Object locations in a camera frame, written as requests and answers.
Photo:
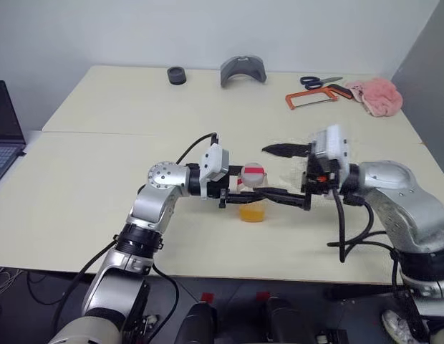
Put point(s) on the dark rounded shape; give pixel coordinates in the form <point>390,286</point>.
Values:
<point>281,320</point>
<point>201,324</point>

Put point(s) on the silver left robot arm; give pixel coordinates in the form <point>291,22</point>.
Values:
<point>161,176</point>

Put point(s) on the white bottle cap red stripe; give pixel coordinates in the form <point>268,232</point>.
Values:
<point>253,174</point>

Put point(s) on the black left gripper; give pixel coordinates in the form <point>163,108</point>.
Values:
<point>225,193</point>

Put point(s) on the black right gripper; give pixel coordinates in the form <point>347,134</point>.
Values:
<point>317,179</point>

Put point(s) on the pink fluffy cloth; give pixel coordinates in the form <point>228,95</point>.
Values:
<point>377,96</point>

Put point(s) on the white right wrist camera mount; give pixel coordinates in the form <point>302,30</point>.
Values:
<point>331,143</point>

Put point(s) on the grey curved plastic part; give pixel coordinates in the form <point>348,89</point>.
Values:
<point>242,68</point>

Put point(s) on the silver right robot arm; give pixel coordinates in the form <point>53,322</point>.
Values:
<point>404,200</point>

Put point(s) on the white sneaker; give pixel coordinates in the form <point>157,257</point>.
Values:
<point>396,326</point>

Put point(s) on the orange hacksaw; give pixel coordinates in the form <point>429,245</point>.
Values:
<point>308,96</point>

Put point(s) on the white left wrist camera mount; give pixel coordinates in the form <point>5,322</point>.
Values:
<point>213,161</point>

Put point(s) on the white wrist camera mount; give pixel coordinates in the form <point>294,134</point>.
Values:
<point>331,143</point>
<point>213,161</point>

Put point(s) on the dark grey laptop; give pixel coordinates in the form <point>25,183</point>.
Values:
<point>3,139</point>

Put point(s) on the black round tape roll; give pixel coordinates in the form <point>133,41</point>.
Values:
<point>176,75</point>

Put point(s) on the clear plastic bottle red tape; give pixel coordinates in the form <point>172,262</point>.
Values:
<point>251,211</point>

